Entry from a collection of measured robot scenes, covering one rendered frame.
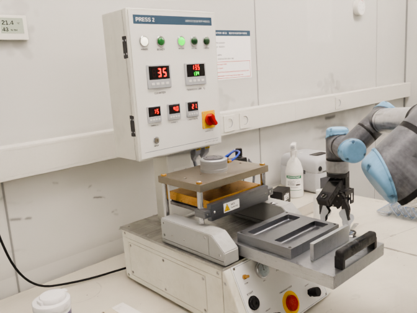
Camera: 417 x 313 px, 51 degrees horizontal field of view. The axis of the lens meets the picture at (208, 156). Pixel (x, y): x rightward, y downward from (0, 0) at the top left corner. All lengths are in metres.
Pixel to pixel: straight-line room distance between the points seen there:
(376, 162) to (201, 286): 0.53
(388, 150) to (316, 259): 0.28
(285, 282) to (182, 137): 0.52
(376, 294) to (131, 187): 0.91
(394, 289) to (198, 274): 0.57
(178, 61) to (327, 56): 1.42
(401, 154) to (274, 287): 0.46
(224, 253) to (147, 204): 0.71
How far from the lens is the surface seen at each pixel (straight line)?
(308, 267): 0.98
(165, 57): 1.30
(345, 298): 1.33
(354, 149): 1.39
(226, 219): 1.39
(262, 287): 1.15
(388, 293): 1.38
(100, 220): 1.63
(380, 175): 1.01
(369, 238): 1.06
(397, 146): 1.02
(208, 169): 1.23
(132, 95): 1.23
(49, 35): 1.51
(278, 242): 1.04
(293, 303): 1.21
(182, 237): 1.18
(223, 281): 1.09
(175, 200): 1.27
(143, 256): 1.35
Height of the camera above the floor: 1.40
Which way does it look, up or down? 11 degrees down
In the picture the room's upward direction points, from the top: 4 degrees counter-clockwise
